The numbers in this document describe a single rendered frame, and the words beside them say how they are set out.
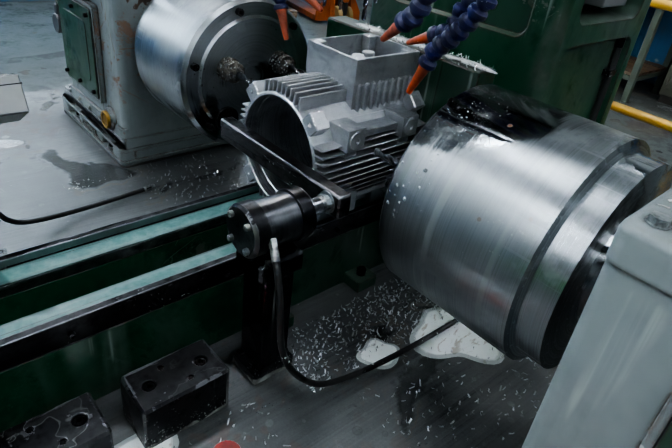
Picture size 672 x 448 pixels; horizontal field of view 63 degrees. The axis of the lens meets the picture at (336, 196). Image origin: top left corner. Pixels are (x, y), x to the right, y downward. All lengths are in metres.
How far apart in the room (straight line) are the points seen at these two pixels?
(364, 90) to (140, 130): 0.54
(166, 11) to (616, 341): 0.79
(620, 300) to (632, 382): 0.06
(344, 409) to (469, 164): 0.33
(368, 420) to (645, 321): 0.36
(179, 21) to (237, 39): 0.09
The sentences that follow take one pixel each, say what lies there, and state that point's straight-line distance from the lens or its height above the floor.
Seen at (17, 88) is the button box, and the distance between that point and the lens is 0.80.
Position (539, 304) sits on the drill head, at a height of 1.04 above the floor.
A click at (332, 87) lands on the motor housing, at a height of 1.10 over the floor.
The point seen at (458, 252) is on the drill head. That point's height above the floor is 1.05.
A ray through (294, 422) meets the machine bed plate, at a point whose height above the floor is 0.80.
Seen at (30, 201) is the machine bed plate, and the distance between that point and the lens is 1.08.
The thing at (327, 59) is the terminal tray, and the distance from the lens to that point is 0.75.
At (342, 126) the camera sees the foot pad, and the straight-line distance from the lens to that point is 0.68.
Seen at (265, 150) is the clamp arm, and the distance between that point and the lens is 0.71.
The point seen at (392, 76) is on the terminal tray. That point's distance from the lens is 0.76.
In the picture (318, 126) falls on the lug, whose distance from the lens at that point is 0.66.
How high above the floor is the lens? 1.34
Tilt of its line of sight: 30 degrees down
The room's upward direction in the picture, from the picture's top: 7 degrees clockwise
